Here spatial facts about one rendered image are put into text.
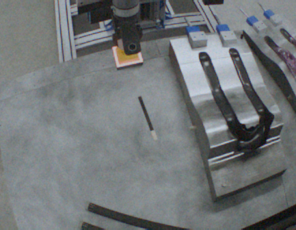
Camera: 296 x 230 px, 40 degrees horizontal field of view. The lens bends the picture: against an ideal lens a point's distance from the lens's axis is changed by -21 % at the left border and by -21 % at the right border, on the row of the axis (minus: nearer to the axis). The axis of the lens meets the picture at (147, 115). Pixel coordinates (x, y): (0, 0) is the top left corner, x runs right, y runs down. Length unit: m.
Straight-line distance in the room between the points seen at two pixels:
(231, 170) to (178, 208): 0.18
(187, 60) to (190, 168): 0.31
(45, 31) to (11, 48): 0.25
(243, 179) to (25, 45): 1.70
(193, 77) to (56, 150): 0.45
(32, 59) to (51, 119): 1.16
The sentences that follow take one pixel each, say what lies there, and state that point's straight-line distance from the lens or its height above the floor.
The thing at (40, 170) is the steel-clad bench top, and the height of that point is 0.80.
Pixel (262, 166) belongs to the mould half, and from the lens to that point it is 1.32.
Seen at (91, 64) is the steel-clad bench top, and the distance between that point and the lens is 1.50.
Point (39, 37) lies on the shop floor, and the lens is 2.63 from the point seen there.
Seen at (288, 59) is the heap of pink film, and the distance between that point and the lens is 1.48.
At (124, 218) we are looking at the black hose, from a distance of 1.24.
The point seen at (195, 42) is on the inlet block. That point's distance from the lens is 1.41.
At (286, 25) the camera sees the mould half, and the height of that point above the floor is 0.86.
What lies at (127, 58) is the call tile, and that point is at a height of 0.83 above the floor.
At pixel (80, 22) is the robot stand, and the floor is 0.21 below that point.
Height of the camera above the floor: 2.06
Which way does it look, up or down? 64 degrees down
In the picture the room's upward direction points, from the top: 2 degrees clockwise
